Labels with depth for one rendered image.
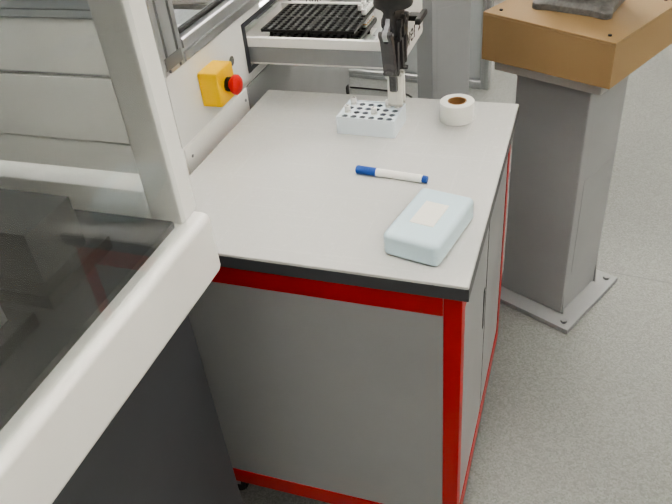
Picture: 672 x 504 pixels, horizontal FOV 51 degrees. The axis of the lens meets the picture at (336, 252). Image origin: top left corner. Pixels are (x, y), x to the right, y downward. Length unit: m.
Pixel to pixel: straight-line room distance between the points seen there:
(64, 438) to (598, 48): 1.27
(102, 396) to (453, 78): 2.11
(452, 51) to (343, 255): 1.66
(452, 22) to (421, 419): 1.68
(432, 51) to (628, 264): 1.00
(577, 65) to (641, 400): 0.86
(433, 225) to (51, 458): 0.62
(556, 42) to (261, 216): 0.79
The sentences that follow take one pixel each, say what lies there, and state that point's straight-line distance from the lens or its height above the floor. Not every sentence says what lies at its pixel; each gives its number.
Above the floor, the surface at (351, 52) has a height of 0.87.
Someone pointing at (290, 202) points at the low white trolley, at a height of 0.76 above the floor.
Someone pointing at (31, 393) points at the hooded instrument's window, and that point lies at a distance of 0.77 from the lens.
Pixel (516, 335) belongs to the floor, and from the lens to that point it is 2.07.
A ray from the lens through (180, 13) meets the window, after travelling 1.43.
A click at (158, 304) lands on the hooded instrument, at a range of 0.91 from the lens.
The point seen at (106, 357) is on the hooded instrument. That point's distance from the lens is 0.84.
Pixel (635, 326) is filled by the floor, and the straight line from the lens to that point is 2.17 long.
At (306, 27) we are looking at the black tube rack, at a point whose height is 0.90.
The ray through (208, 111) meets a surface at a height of 0.82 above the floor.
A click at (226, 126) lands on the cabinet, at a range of 1.56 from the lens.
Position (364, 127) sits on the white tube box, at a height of 0.78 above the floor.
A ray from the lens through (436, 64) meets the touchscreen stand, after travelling 2.66.
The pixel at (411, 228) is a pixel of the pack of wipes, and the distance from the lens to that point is 1.08.
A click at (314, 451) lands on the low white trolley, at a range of 1.47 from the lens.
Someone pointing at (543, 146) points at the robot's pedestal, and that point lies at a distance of 1.88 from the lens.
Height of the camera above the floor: 1.43
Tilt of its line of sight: 37 degrees down
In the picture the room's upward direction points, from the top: 6 degrees counter-clockwise
